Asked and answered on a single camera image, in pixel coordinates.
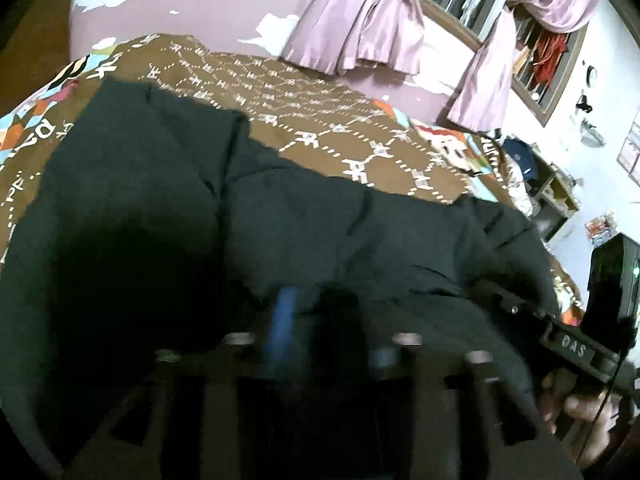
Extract floral cloth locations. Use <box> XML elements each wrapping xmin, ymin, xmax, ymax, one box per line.
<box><xmin>509</xmin><ymin>180</ymin><xmax>540</xmax><ymax>217</ymax></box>

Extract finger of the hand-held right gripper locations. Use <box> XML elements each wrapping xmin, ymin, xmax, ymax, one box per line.
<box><xmin>471</xmin><ymin>279</ymin><xmax>553</xmax><ymax>328</ymax></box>

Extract cartoon printed blanket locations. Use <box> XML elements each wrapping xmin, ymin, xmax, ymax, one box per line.
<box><xmin>0</xmin><ymin>32</ymin><xmax>586</xmax><ymax>331</ymax></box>

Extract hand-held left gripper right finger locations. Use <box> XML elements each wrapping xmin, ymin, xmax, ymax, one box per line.
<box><xmin>365</xmin><ymin>331</ymin><xmax>586</xmax><ymax>480</ymax></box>

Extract red hanging cloth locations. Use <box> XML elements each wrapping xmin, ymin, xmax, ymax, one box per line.
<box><xmin>532</xmin><ymin>32</ymin><xmax>569</xmax><ymax>86</ymax></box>

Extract stack of papers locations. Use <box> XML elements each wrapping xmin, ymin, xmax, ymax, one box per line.
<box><xmin>587</xmin><ymin>215</ymin><xmax>617</xmax><ymax>247</ymax></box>

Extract wooden headboard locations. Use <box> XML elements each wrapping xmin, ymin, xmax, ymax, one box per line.
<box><xmin>0</xmin><ymin>0</ymin><xmax>78</xmax><ymax>106</ymax></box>

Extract pink curtain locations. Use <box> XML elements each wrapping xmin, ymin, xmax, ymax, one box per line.
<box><xmin>282</xmin><ymin>0</ymin><xmax>426</xmax><ymax>77</ymax></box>
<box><xmin>446</xmin><ymin>0</ymin><xmax>601</xmax><ymax>132</ymax></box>

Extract wooden shelf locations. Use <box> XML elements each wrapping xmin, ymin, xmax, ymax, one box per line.
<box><xmin>530</xmin><ymin>160</ymin><xmax>583</xmax><ymax>241</ymax></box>

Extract person's right hand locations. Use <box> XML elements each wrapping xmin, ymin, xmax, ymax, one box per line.
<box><xmin>541</xmin><ymin>372</ymin><xmax>623</xmax><ymax>467</ymax></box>

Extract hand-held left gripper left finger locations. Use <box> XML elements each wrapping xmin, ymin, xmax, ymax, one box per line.
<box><xmin>60</xmin><ymin>285</ymin><xmax>306</xmax><ymax>480</ymax></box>

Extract black jacket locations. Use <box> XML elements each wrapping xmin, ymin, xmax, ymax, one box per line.
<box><xmin>0</xmin><ymin>77</ymin><xmax>562</xmax><ymax>480</ymax></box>

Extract wooden framed barred window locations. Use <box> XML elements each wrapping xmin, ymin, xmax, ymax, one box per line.
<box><xmin>410</xmin><ymin>0</ymin><xmax>588</xmax><ymax>128</ymax></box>

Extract blue cap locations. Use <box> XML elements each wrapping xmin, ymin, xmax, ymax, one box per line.
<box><xmin>502</xmin><ymin>137</ymin><xmax>539</xmax><ymax>182</ymax></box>

